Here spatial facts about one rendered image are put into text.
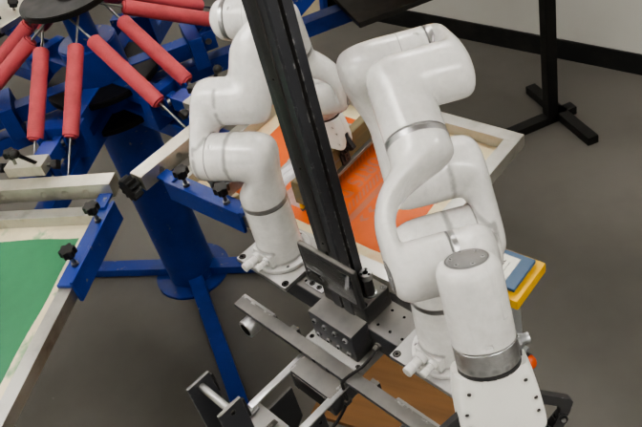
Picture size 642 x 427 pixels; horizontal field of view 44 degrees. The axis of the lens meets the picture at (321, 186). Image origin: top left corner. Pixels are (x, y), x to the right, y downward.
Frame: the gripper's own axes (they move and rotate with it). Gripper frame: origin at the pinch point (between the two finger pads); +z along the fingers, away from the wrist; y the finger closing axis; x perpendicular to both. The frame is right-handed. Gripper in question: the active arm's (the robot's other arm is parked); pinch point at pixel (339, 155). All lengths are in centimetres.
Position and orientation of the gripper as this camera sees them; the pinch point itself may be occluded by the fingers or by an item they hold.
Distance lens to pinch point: 210.7
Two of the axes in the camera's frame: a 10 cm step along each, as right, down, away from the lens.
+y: 7.7, 2.9, -5.7
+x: 5.9, -6.6, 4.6
